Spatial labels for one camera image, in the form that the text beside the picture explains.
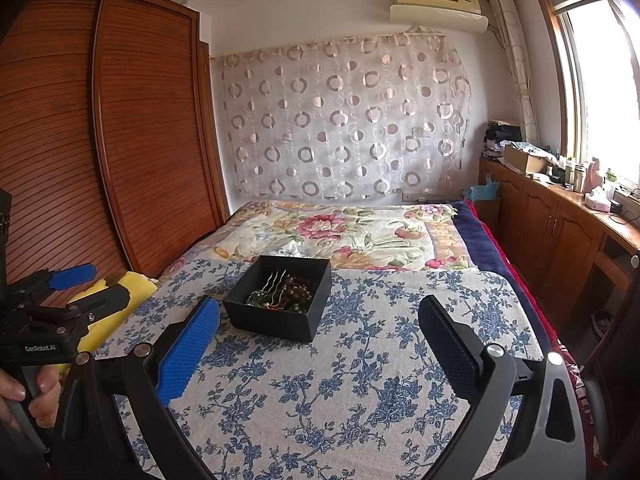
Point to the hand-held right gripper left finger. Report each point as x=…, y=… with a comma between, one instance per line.
x=192, y=345

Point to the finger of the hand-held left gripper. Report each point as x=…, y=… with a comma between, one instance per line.
x=75, y=276
x=107, y=302

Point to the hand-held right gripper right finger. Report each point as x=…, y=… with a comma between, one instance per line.
x=450, y=347

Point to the black jewelry box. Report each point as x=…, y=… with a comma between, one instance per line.
x=270, y=322

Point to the person's left hand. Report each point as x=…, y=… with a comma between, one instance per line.
x=45, y=390

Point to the yellow plush toy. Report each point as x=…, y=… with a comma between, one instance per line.
x=130, y=285

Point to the green stone ornament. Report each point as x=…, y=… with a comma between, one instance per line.
x=256, y=297

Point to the red blanket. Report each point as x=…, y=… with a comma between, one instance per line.
x=544, y=327

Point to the silver hairpin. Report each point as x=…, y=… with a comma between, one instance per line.
x=272, y=280

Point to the navy blanket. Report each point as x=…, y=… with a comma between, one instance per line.
x=490, y=250

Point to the blue floral bed sheet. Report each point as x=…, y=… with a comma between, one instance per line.
x=350, y=400

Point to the wooden wardrobe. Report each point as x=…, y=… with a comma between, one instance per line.
x=100, y=135

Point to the blue plastic bag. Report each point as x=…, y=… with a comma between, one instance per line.
x=482, y=191

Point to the wooden side cabinet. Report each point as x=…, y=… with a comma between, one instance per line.
x=550, y=220

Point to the dark chair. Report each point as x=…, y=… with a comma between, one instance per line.
x=607, y=410

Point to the floral quilt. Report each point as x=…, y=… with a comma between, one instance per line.
x=325, y=232

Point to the cardboard box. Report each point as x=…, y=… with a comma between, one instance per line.
x=525, y=161

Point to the tissue box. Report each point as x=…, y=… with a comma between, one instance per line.
x=598, y=201

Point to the white bottle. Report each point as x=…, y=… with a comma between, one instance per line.
x=579, y=177

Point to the pile of dark clothes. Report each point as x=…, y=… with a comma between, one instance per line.
x=502, y=135

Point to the green-capped bottle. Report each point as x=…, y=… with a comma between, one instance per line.
x=610, y=185

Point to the patterned window curtain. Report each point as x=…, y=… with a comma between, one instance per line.
x=515, y=60

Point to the wood-framed window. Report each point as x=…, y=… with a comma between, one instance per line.
x=600, y=85

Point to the wall power strip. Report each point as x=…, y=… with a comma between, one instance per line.
x=420, y=196

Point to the circle-patterned wall curtain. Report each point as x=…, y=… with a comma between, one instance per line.
x=340, y=120

